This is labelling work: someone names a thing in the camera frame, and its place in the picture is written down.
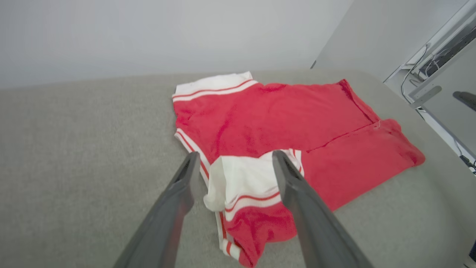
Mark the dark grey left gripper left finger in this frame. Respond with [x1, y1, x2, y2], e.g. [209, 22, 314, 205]
[113, 151, 202, 268]

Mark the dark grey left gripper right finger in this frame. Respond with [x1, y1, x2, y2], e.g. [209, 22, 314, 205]
[271, 150, 374, 268]

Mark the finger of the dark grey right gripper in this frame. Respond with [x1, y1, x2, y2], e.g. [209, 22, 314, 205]
[453, 91, 476, 112]

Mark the red and white basketball jersey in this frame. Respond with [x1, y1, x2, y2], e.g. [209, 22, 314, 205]
[172, 71, 427, 268]

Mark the grey metal post with bracket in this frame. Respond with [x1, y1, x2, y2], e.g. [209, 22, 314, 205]
[408, 37, 476, 109]

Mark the white desk frame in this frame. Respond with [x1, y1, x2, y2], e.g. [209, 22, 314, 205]
[383, 0, 476, 84]

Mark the thin white cable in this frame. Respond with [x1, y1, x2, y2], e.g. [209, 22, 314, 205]
[400, 44, 429, 102]

